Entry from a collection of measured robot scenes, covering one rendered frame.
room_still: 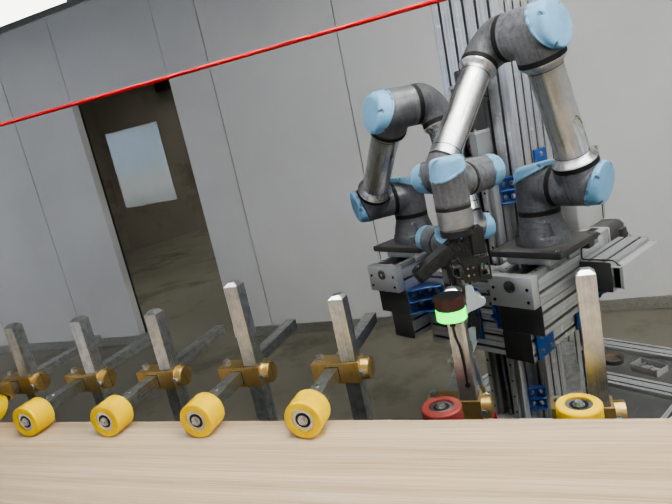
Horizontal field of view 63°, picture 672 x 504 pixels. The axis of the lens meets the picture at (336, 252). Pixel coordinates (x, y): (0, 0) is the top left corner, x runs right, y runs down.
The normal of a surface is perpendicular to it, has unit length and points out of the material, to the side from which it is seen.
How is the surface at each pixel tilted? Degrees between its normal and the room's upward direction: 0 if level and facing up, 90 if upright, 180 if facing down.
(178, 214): 90
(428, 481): 0
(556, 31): 83
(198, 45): 90
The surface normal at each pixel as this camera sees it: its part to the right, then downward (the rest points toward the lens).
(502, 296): -0.74, 0.29
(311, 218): -0.33, 0.27
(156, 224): 0.64, 0.04
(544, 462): -0.20, -0.96
